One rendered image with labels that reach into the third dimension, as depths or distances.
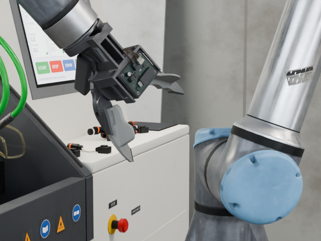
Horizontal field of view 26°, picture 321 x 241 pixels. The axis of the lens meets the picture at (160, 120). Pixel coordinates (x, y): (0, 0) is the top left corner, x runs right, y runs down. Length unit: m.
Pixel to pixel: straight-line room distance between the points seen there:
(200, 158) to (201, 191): 0.06
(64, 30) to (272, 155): 0.35
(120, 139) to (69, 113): 1.00
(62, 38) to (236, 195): 0.34
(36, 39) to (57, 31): 0.98
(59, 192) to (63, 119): 0.50
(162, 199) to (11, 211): 0.82
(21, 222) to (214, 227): 0.43
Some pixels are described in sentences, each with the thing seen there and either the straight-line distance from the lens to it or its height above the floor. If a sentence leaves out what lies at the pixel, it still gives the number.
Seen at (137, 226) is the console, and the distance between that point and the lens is 1.96.
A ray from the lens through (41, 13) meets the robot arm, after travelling 0.99.
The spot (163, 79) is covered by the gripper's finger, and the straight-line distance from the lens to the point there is 1.11.
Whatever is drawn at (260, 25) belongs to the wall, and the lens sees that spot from 3.59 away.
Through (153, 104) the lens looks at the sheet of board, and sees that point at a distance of 3.43.
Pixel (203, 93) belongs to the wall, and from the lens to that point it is 3.66.
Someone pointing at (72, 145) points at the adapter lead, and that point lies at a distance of 1.83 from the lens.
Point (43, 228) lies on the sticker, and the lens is 1.50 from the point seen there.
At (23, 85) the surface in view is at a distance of 1.61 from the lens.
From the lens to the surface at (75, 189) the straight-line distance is 1.61.
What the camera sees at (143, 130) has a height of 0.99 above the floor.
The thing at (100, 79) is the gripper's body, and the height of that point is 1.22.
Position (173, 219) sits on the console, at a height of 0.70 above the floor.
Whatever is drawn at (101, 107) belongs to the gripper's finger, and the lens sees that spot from 1.05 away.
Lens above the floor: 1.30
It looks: 8 degrees down
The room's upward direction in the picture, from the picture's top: straight up
